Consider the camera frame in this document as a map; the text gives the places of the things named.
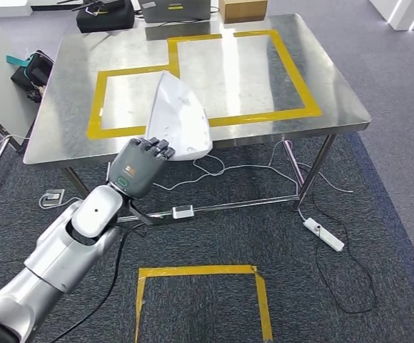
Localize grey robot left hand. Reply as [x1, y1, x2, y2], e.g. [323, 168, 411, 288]
[107, 136, 176, 200]

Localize white triangular shell part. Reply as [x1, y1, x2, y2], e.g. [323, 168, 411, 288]
[145, 70, 214, 162]

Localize yellow workbench marking tape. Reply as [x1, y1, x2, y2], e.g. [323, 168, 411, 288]
[86, 29, 323, 141]

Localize stainless steel workbench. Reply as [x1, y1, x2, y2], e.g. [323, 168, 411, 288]
[23, 13, 372, 226]

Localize metal floor socket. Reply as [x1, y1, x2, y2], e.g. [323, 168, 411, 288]
[39, 188, 66, 209]

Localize yellow floor tape outline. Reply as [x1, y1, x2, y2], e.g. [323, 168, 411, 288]
[134, 264, 274, 343]

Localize large black bag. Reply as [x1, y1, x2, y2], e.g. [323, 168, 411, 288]
[75, 0, 135, 34]

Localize grey equipment case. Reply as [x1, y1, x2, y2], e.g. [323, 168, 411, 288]
[138, 0, 211, 24]

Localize white table with steel legs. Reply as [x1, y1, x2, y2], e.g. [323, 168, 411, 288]
[0, 2, 40, 200]

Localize brown cardboard box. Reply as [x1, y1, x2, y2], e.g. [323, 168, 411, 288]
[219, 0, 268, 24]

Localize white power strip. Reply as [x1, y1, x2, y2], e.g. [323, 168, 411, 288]
[303, 217, 345, 253]

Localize white platform block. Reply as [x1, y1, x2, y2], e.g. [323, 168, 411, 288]
[369, 0, 414, 31]

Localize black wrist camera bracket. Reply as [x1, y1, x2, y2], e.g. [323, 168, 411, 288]
[127, 201, 175, 227]

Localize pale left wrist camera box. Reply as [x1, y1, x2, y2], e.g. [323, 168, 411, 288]
[171, 204, 195, 220]

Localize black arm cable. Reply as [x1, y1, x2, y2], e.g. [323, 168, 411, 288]
[48, 222, 147, 343]

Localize black bag with teal strap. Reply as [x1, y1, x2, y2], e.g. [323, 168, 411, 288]
[6, 50, 54, 104]

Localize black power cable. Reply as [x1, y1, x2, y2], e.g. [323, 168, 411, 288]
[311, 189, 377, 315]

